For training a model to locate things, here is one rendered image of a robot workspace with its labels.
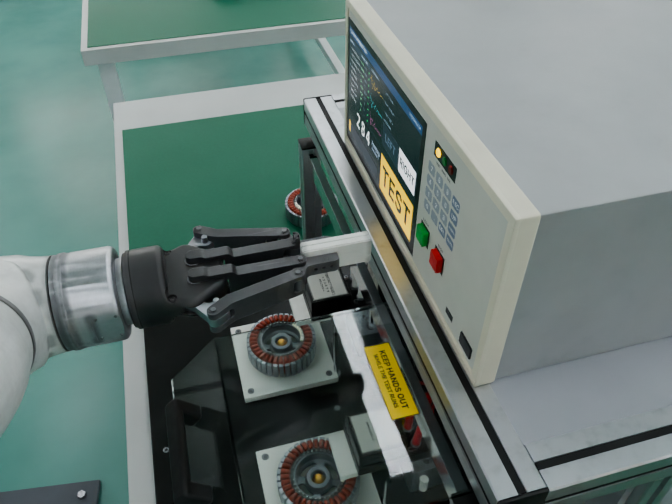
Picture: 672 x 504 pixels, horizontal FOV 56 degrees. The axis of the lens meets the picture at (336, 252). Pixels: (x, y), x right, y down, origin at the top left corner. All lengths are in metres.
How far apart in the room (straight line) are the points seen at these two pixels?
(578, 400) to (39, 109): 3.18
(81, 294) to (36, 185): 2.40
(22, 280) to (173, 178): 0.95
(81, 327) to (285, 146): 1.05
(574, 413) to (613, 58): 0.36
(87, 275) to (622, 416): 0.49
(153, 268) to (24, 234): 2.15
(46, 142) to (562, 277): 2.89
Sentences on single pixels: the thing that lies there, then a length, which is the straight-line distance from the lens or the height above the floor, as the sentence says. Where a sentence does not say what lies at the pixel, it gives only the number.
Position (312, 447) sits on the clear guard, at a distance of 0.63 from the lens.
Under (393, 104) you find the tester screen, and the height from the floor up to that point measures 1.27.
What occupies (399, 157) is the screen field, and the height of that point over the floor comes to 1.22.
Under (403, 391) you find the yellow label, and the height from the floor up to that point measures 1.07.
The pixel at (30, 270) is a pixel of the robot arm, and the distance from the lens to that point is 0.61.
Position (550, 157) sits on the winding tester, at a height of 1.32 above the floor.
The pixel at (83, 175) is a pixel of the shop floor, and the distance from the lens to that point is 2.96.
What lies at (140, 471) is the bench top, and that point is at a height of 0.75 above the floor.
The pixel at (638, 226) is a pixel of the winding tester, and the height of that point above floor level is 1.28.
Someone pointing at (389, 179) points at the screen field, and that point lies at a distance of 0.74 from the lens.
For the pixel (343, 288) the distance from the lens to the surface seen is 0.96.
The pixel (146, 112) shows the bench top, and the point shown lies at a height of 0.75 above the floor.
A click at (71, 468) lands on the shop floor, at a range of 1.97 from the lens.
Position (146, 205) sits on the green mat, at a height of 0.75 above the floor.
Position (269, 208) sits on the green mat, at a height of 0.75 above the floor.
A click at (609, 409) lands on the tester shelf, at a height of 1.11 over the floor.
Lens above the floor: 1.61
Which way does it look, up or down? 43 degrees down
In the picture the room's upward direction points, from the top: straight up
